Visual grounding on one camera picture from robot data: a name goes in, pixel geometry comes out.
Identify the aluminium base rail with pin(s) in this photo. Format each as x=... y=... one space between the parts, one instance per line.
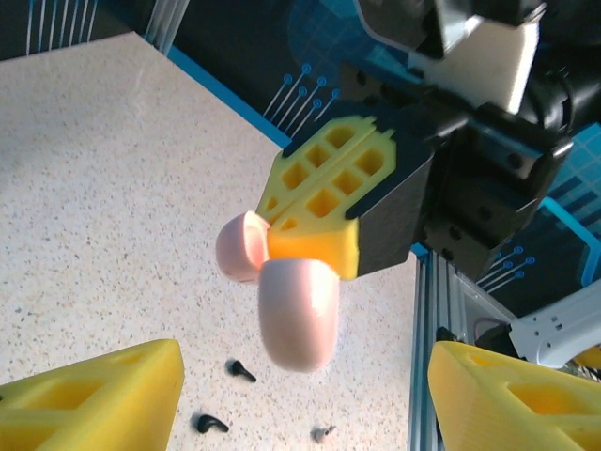
x=446 y=305

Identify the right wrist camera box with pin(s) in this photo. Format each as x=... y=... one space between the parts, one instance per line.
x=483 y=70

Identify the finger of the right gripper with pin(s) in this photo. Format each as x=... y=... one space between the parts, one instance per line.
x=305 y=160
x=394 y=211

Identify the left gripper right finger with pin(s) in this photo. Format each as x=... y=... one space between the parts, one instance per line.
x=507 y=413

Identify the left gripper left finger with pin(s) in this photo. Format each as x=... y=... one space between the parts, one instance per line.
x=94 y=404

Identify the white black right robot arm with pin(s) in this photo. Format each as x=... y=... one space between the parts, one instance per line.
x=554 y=329

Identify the aluminium frame post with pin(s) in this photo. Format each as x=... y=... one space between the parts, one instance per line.
x=164 y=23

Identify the pink earbud charging case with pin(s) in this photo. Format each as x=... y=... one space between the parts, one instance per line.
x=300 y=319

